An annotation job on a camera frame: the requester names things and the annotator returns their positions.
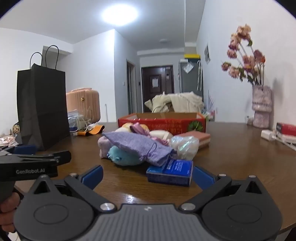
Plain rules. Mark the white folded umbrella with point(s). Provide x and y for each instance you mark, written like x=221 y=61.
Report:
x=199 y=76

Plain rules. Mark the wooden chair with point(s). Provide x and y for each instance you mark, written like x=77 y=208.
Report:
x=170 y=107

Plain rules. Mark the teal plush toy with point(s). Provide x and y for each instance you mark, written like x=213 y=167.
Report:
x=124 y=157

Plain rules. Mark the iridescent plastic bag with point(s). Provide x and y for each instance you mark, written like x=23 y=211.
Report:
x=185 y=147

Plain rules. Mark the pale pink fuzzy cloth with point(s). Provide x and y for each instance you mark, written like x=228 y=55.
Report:
x=104 y=146

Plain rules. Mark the wall poster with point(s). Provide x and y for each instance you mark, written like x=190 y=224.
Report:
x=207 y=53

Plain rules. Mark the white paper notice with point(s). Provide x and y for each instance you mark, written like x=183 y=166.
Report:
x=155 y=82

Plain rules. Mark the pink textured vase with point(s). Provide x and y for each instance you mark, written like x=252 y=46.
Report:
x=261 y=104

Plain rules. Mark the red box at right edge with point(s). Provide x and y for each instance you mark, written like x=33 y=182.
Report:
x=286 y=128

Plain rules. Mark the black paper bag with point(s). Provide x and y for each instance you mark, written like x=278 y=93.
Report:
x=41 y=104

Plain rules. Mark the small white container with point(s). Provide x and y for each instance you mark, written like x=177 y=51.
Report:
x=249 y=120

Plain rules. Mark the clear plastic bag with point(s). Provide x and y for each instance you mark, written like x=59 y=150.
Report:
x=188 y=67

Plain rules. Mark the yellow box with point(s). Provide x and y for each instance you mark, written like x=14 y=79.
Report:
x=192 y=56

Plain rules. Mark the clear plastic packet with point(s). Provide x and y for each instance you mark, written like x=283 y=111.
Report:
x=72 y=115

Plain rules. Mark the crumpled shiny wrapper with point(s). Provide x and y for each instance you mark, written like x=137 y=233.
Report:
x=8 y=140

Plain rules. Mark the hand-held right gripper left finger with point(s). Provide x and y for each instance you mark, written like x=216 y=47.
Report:
x=92 y=177

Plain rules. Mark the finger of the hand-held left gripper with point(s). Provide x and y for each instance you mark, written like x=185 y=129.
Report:
x=63 y=157
x=25 y=149

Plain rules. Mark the round ceiling light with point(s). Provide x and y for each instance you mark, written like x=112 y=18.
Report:
x=120 y=14

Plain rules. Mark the pink hard-shell suitcase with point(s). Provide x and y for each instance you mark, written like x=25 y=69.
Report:
x=83 y=104

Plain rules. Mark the pink layered sponge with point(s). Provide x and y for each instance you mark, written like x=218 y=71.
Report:
x=198 y=136

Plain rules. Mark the red cardboard box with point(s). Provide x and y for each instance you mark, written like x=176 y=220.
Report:
x=161 y=125

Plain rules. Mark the grey refrigerator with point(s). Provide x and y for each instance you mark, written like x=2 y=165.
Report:
x=187 y=81

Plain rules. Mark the white charger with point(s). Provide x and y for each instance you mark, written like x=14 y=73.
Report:
x=267 y=134

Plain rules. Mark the person's left hand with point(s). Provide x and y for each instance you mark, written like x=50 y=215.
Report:
x=7 y=208

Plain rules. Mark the dried pink flowers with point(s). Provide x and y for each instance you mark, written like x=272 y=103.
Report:
x=248 y=60

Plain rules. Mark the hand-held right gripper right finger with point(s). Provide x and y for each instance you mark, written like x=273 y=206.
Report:
x=203 y=178

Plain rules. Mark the purple satin scrunchie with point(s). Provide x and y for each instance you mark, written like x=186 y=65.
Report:
x=137 y=128

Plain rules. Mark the dark brown entrance door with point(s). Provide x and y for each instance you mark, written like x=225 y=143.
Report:
x=163 y=95

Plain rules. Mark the beige coat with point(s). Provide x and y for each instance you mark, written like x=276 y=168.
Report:
x=180 y=102

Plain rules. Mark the blue printed box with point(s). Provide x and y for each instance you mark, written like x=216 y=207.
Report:
x=175 y=169

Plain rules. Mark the wicker ball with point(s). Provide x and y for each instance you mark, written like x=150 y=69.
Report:
x=16 y=128

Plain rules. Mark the dark interior doorway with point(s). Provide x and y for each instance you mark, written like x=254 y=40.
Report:
x=131 y=88

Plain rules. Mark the white round foam block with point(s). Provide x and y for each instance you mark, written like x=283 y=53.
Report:
x=159 y=134

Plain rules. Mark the purple knitted pouch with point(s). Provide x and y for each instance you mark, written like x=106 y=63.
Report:
x=134 y=143

